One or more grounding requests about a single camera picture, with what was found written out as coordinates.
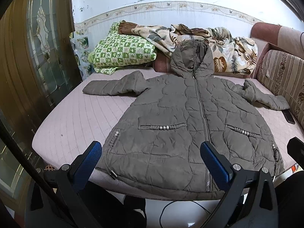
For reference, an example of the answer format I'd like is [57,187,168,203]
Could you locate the striped floral sofa cushion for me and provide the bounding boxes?
[257,50,304,126]

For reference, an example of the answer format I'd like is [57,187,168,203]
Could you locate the dark red headboard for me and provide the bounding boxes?
[250,22,303,78]

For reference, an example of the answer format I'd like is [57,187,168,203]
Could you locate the dark red bolster pillow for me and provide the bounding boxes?
[153,51,172,73]

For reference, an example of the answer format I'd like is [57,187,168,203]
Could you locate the wooden stained-glass door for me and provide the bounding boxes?
[0,0,83,133]

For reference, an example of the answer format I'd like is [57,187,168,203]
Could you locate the green checkered pillow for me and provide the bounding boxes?
[88,22,157,75]

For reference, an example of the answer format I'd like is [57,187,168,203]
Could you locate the grey-brown quilted hooded jacket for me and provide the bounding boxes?
[83,43,289,200]

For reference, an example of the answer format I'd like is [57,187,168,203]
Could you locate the black cable on floor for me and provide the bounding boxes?
[159,199,215,228]

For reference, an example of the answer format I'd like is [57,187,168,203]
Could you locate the beige leaf-print blanket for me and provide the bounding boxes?
[118,21,258,76]

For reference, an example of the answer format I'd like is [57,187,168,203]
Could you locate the floral fabric by door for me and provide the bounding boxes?
[70,29,92,80]

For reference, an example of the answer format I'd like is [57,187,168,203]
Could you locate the black phone on bed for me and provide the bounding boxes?
[282,109,295,125]

